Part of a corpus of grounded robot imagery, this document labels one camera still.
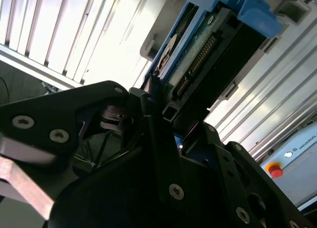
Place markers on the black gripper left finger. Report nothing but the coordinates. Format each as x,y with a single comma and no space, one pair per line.
49,114

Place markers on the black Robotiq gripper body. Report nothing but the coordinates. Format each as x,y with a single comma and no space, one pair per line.
111,200

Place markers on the hard disk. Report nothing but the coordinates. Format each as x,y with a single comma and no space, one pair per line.
223,64

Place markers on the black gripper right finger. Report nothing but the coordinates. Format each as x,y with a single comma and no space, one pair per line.
235,188

